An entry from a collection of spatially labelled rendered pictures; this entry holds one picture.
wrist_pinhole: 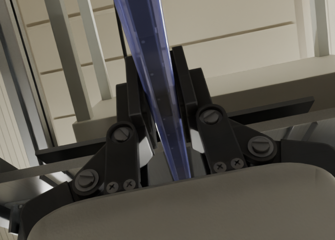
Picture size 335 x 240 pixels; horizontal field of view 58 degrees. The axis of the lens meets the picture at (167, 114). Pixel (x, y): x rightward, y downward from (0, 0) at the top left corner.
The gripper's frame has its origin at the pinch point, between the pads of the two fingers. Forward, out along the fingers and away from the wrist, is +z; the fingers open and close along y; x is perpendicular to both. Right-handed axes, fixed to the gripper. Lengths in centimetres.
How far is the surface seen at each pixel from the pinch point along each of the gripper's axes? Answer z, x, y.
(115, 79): 206, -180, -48
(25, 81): 27.6, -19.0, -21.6
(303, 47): 191, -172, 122
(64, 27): 44, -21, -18
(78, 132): 30, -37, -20
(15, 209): 5.0, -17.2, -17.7
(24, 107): 25.9, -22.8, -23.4
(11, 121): 208, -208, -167
